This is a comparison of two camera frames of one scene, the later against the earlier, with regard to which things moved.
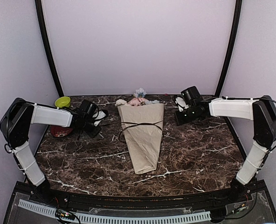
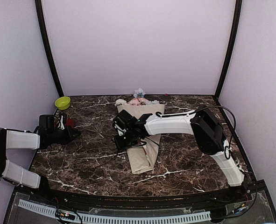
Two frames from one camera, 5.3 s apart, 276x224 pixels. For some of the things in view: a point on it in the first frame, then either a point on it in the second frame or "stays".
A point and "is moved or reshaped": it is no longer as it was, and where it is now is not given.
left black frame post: x=45 y=26 stays
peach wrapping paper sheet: x=143 y=128 stays
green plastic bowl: x=62 y=101 stays
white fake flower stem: x=119 y=101 stays
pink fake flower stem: x=138 y=101 stays
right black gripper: x=180 y=121 -> x=120 y=144
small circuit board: x=60 y=213 stays
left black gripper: x=94 y=133 -> x=70 y=137
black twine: x=140 y=123 is moved or reshaped
